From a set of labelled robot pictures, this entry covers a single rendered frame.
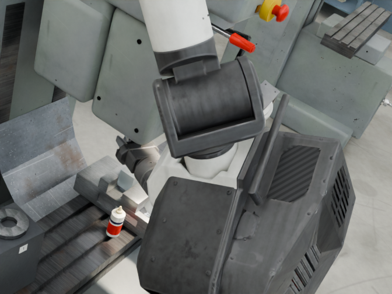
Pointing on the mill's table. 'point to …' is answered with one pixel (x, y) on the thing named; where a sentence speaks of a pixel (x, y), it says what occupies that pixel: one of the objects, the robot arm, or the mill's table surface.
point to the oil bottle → (115, 222)
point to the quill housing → (128, 81)
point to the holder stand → (18, 248)
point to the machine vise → (109, 192)
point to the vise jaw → (135, 198)
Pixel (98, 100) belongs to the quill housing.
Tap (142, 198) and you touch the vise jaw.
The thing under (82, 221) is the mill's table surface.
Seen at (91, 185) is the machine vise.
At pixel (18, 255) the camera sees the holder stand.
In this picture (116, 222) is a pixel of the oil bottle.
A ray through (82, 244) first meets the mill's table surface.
